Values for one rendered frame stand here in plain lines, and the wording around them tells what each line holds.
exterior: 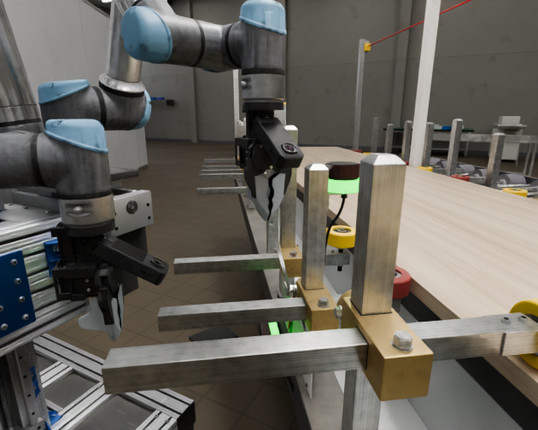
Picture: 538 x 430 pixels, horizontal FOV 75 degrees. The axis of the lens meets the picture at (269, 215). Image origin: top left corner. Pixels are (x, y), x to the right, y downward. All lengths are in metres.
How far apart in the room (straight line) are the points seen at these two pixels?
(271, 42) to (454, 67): 12.20
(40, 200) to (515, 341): 1.05
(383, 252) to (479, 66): 12.41
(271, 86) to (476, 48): 12.28
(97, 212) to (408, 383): 0.46
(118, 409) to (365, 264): 1.21
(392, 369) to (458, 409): 0.35
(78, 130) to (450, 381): 0.69
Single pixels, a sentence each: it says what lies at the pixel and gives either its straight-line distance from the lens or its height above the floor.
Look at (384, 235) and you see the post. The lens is 0.39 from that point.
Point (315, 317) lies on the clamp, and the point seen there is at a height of 0.86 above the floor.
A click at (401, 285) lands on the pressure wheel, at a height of 0.90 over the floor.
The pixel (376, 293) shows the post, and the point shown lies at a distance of 0.42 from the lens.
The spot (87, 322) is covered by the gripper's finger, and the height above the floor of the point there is 0.86.
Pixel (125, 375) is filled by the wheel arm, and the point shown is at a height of 0.95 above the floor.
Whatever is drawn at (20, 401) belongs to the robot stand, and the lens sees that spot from 1.26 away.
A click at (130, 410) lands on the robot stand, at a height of 0.21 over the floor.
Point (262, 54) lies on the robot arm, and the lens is 0.62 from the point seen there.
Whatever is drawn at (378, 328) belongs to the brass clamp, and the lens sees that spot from 0.41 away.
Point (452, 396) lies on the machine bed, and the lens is 0.73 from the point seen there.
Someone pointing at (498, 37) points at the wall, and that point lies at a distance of 12.88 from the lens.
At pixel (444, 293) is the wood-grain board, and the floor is 0.90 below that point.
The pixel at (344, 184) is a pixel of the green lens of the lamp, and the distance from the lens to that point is 0.62.
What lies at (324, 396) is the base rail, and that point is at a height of 0.70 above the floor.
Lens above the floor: 1.19
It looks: 16 degrees down
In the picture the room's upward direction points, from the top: straight up
